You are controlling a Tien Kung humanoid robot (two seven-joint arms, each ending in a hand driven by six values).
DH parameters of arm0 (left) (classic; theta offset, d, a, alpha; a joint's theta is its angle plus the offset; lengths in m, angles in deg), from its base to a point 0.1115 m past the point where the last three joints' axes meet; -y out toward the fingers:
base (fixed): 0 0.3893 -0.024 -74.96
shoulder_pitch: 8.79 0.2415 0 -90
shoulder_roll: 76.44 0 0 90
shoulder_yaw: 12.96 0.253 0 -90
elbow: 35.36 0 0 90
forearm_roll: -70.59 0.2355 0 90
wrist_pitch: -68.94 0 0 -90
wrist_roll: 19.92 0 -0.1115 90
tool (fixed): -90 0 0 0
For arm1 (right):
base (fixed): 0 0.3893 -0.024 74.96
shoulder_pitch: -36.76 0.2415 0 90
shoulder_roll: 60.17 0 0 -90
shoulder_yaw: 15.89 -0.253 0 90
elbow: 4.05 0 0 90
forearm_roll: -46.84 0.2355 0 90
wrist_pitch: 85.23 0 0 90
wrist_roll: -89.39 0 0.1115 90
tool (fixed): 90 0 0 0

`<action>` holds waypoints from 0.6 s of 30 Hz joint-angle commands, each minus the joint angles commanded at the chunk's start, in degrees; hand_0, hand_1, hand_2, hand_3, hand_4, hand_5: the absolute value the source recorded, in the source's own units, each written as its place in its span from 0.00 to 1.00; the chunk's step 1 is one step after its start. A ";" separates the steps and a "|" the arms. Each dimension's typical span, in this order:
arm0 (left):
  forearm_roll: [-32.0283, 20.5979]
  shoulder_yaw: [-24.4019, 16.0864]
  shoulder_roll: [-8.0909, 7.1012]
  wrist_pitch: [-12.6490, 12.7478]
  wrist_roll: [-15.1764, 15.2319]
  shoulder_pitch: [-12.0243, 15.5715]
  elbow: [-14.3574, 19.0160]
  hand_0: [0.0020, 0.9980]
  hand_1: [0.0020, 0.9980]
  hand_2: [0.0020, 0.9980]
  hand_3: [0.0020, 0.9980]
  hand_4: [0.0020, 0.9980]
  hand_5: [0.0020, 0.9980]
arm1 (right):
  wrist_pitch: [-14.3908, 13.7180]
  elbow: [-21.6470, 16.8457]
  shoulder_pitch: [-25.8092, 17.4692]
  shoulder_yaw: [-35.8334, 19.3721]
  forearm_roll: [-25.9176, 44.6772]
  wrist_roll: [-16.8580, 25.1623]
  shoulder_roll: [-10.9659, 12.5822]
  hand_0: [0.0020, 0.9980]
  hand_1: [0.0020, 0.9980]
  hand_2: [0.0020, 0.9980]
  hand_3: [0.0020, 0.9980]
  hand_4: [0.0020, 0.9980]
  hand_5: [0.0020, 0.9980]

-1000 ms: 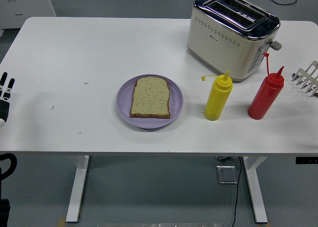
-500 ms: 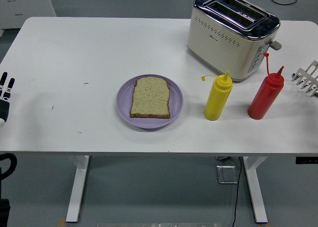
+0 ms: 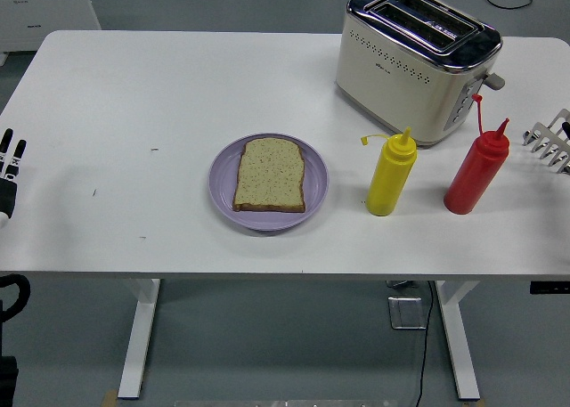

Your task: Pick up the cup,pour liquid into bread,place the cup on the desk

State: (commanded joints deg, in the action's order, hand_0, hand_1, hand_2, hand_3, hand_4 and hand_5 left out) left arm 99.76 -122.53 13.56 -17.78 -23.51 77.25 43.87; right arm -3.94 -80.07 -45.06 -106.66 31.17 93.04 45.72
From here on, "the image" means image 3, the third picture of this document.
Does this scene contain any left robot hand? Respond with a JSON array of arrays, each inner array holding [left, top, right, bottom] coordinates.
[[0, 126, 28, 228]]

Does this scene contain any red squeeze bottle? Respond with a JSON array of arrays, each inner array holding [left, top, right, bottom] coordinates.
[[443, 94, 511, 216]]

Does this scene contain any slice of bread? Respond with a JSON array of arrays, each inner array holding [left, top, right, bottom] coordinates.
[[232, 137, 308, 214]]

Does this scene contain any silver metal toast rack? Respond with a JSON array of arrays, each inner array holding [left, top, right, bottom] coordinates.
[[522, 108, 570, 175]]

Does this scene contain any black table control panel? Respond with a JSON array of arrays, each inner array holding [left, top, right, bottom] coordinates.
[[529, 281, 570, 295]]

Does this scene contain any white ribbed appliance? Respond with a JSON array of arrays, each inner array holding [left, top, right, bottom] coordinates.
[[0, 0, 103, 65]]

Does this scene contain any yellow squeeze bottle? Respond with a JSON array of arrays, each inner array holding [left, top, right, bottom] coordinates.
[[360, 126, 419, 217]]

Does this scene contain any cream and chrome toaster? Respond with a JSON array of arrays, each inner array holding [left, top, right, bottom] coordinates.
[[334, 0, 507, 149]]

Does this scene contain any white table leg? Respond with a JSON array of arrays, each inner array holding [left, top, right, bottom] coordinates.
[[117, 278, 162, 401], [435, 280, 483, 402]]

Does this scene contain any purple round plate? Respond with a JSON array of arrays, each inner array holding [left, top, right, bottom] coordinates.
[[208, 133, 330, 232]]

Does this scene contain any metal floor socket plate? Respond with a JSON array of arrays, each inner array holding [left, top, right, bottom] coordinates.
[[387, 295, 429, 331]]

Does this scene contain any black floor cable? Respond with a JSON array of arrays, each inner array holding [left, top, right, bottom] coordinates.
[[415, 281, 436, 407]]

